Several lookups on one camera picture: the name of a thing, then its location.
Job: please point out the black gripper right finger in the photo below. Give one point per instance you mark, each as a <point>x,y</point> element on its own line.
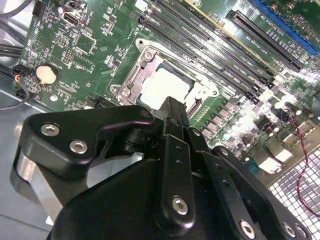
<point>250,181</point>

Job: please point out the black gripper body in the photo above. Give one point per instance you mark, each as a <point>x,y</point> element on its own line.
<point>120,205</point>

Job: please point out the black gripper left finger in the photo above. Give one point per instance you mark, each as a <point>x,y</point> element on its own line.
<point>112,115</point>

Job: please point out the metal socket cover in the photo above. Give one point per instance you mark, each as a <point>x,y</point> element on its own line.
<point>145,75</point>

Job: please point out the silver CPU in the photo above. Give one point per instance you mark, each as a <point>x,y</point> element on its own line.
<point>165,85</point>

